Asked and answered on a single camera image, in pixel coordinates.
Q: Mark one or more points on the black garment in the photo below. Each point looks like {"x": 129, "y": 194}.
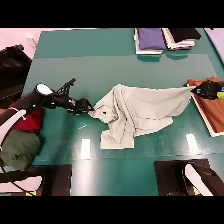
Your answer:
{"x": 12, "y": 75}
{"x": 184, "y": 34}

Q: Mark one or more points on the orange garment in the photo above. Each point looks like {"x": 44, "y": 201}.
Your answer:
{"x": 213, "y": 111}

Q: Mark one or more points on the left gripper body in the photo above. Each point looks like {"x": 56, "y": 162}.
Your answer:
{"x": 80, "y": 106}

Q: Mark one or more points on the dark green garment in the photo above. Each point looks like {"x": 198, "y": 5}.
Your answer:
{"x": 19, "y": 149}

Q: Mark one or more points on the red garment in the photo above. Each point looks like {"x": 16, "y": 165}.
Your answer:
{"x": 30, "y": 121}

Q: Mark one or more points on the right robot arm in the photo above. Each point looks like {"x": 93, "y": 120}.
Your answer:
{"x": 173, "y": 176}

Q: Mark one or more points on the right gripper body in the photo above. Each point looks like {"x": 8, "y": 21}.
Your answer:
{"x": 207, "y": 90}

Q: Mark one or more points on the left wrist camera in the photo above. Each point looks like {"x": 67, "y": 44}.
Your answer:
{"x": 65, "y": 87}

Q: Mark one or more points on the pale grey shirt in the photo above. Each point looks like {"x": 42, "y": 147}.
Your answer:
{"x": 143, "y": 110}

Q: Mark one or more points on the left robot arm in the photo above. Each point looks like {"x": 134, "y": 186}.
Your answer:
{"x": 30, "y": 99}

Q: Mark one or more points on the purple garment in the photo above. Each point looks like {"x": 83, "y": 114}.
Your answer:
{"x": 150, "y": 38}

